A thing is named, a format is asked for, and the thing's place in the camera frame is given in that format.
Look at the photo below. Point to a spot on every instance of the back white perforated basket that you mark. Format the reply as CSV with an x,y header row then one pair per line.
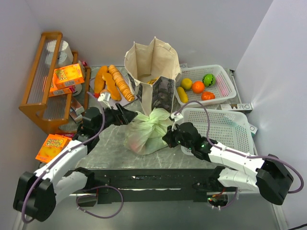
x,y
223,88

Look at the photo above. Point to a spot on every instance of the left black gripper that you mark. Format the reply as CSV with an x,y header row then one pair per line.
x,y
121,115

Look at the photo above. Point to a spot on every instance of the front white perforated basket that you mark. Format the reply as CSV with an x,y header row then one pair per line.
x,y
227,127

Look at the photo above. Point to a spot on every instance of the long bread loaf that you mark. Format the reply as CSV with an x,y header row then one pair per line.
x,y
99,82

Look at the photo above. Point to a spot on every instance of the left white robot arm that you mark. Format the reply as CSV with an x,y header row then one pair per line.
x,y
38,193

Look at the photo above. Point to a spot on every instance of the yellow lemon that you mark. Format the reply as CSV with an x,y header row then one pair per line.
x,y
186,84

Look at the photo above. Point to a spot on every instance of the yellow mango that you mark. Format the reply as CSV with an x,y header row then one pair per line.
x,y
182,95

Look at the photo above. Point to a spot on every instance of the purple tray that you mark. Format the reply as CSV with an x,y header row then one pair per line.
x,y
123,101

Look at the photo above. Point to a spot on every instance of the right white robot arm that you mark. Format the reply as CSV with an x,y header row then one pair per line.
x,y
266,175

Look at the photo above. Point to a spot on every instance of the row of round crackers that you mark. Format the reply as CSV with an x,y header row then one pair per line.
x,y
120,83

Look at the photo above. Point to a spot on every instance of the grey RIO block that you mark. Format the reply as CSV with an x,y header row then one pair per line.
x,y
237,107

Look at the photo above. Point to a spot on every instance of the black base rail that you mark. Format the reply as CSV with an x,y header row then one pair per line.
x,y
147,185

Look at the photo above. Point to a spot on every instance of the wooden shelf rack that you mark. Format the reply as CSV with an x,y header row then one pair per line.
x,y
50,114

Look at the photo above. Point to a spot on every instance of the red tomato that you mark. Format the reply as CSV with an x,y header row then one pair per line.
x,y
207,96

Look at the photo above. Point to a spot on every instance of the orange box on floor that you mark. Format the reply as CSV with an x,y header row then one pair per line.
x,y
52,146

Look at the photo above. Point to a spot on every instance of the beige canvas tote bag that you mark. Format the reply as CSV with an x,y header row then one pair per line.
x,y
145,62

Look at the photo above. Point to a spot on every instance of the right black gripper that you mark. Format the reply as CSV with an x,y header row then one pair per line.
x,y
174,135

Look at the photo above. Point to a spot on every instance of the white perforated basket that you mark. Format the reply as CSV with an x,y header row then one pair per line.
x,y
223,88
227,127

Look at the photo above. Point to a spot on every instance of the green watermelon ball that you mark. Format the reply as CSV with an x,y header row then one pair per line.
x,y
209,80

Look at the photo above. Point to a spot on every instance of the orange fruit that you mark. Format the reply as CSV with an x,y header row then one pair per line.
x,y
198,87

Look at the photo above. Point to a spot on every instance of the green plastic grocery bag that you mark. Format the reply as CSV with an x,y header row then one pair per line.
x,y
144,134

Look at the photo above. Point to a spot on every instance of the orange cracker box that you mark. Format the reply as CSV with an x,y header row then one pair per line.
x,y
68,76
54,91

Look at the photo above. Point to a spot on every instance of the orange gummy snack bag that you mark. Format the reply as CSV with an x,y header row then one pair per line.
x,y
152,81

